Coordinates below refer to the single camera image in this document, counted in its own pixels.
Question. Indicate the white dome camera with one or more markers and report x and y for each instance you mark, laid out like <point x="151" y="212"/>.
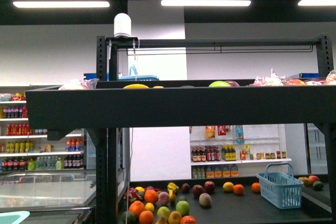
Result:
<point x="122" y="25"/>

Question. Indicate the orange beside far lemon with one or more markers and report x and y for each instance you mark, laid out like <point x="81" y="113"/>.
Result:
<point x="238" y="189"/>

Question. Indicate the black metal shelf rack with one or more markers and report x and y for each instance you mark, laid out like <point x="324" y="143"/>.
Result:
<point x="179" y="103"/>

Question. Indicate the yellow lemon on far shelf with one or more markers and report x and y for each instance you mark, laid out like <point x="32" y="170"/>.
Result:
<point x="228" y="187"/>

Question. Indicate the yellow starfruit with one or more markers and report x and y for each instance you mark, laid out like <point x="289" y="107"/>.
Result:
<point x="172" y="190"/>

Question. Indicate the small blue shelf basket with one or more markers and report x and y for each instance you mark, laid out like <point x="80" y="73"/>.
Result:
<point x="282" y="190"/>

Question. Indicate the blue basket on top shelf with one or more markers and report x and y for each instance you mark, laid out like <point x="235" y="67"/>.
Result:
<point x="134" y="76"/>

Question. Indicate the dark red apple right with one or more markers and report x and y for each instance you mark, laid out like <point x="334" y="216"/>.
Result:
<point x="209" y="187"/>

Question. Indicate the green apple top shelf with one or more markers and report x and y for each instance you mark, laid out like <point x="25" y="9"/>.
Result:
<point x="220" y="84"/>

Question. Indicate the green apple shelf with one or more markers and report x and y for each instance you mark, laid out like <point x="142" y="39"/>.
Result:
<point x="220" y="84"/>
<point x="183" y="208"/>

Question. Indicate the green apple far shelf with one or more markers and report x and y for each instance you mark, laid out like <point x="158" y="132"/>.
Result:
<point x="183" y="208"/>

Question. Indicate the glass freezer chest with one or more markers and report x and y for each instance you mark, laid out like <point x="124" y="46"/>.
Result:
<point x="66" y="196"/>

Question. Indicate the large orange far shelf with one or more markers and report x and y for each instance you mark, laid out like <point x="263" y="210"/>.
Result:
<point x="151" y="196"/>

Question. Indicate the white beverage shelf unit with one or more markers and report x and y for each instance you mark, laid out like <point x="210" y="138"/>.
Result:
<point x="26" y="149"/>

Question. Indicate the dark red apple left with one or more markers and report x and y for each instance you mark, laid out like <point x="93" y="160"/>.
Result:
<point x="197" y="191"/>

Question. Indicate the orange near blue basket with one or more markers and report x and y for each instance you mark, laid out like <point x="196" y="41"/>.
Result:
<point x="256" y="188"/>

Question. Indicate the white sauce shelf unit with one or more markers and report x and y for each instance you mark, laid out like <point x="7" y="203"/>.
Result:
<point x="236" y="150"/>

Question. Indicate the large teal shopping basket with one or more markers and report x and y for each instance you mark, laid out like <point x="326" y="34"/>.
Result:
<point x="15" y="217"/>

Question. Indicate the peach on far shelf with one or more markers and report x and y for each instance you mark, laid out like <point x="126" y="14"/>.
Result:
<point x="205" y="200"/>

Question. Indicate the dark red apple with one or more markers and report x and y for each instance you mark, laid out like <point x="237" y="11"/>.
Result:
<point x="197" y="191"/>
<point x="209" y="187"/>

